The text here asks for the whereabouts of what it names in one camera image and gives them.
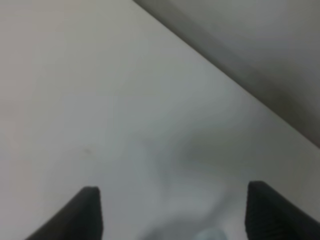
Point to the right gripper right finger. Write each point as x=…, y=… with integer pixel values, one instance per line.
x=270, y=216

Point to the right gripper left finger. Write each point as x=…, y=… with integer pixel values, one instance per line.
x=80, y=219

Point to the light blue porcelain teapot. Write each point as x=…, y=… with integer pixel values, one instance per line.
x=210, y=234

